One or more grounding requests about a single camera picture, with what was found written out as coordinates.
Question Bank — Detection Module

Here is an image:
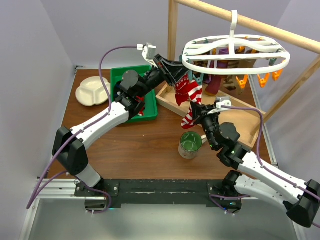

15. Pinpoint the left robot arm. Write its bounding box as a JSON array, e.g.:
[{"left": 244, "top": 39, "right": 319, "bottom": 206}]
[{"left": 52, "top": 54, "right": 188, "bottom": 196}]

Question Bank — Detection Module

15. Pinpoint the green enamel mug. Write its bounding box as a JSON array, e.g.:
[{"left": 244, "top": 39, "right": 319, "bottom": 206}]
[{"left": 178, "top": 131, "right": 208, "bottom": 160}]

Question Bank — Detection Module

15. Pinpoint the green plastic bin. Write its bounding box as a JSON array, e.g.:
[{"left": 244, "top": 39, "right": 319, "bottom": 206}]
[{"left": 110, "top": 65, "right": 158, "bottom": 123}]

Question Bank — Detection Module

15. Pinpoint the purple cable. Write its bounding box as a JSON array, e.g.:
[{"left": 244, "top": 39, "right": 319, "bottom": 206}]
[
  {"left": 26, "top": 44, "right": 143, "bottom": 210},
  {"left": 221, "top": 104, "right": 320, "bottom": 229}
]

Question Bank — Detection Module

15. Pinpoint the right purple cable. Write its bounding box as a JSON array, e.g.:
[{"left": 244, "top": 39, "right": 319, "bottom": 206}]
[{"left": 221, "top": 104, "right": 320, "bottom": 229}]

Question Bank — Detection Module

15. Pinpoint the white round clip hanger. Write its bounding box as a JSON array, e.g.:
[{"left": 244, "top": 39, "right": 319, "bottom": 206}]
[{"left": 181, "top": 10, "right": 291, "bottom": 75}]

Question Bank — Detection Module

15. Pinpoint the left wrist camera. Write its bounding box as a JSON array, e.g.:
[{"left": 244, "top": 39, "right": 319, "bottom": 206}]
[{"left": 142, "top": 43, "right": 157, "bottom": 61}]

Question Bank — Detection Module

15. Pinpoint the brown sock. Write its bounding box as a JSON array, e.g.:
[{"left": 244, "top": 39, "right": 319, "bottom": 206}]
[{"left": 223, "top": 46, "right": 256, "bottom": 95}]

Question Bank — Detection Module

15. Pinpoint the orange clothes peg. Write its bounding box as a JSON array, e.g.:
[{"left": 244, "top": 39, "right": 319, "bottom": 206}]
[
  {"left": 235, "top": 74, "right": 249, "bottom": 89},
  {"left": 257, "top": 73, "right": 270, "bottom": 88},
  {"left": 272, "top": 69, "right": 283, "bottom": 81}
]

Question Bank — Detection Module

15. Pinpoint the white divided plate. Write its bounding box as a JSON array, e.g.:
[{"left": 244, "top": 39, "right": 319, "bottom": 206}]
[{"left": 75, "top": 76, "right": 109, "bottom": 107}]

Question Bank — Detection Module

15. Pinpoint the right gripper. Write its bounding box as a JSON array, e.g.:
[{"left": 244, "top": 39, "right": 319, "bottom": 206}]
[{"left": 190, "top": 101, "right": 221, "bottom": 150}]

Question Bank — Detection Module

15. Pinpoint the red white striped sock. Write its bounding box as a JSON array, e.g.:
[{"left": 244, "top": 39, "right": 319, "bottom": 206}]
[{"left": 181, "top": 81, "right": 203, "bottom": 130}]

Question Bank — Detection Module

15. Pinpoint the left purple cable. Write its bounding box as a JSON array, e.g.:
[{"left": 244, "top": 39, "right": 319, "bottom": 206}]
[{"left": 26, "top": 44, "right": 143, "bottom": 210}]

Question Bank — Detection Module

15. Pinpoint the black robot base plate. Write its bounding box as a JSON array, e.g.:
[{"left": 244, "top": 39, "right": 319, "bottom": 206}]
[{"left": 74, "top": 178, "right": 243, "bottom": 210}]

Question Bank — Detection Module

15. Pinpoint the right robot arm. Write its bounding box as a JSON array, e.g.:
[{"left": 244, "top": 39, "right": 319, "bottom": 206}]
[{"left": 190, "top": 100, "right": 320, "bottom": 228}]

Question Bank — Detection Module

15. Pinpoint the maroon sock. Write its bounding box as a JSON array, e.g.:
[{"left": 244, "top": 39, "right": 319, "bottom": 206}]
[{"left": 204, "top": 60, "right": 228, "bottom": 96}]

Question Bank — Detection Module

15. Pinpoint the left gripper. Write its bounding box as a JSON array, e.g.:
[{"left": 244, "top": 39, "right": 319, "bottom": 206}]
[{"left": 136, "top": 55, "right": 193, "bottom": 99}]

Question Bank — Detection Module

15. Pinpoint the wooden rack base tray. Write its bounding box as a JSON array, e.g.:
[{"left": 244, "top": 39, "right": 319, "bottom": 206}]
[{"left": 156, "top": 86, "right": 260, "bottom": 148}]

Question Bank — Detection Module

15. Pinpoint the aluminium frame rail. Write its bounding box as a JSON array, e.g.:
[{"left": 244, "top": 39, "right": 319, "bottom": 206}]
[{"left": 20, "top": 179, "right": 112, "bottom": 240}]

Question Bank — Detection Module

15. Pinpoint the red white patterned sock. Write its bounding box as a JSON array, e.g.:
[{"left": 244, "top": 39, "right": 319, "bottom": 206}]
[{"left": 174, "top": 74, "right": 190, "bottom": 106}]

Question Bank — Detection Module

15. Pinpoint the wooden rack frame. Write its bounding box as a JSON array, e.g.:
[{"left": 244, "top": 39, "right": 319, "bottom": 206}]
[{"left": 167, "top": 0, "right": 320, "bottom": 123}]

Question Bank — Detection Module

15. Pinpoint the red santa sock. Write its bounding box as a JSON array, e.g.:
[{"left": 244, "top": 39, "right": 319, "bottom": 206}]
[{"left": 137, "top": 101, "right": 145, "bottom": 117}]

